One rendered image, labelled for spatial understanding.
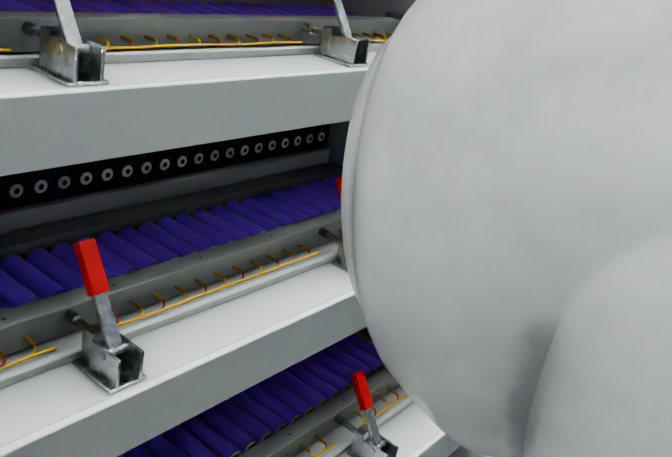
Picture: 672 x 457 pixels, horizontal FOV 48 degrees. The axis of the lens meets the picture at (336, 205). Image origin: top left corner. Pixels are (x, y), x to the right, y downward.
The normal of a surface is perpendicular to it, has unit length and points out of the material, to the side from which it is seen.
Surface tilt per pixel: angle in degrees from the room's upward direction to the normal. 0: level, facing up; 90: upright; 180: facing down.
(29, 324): 110
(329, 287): 19
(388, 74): 57
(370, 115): 65
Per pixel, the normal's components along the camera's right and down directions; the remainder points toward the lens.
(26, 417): 0.18, -0.91
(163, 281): 0.76, 0.37
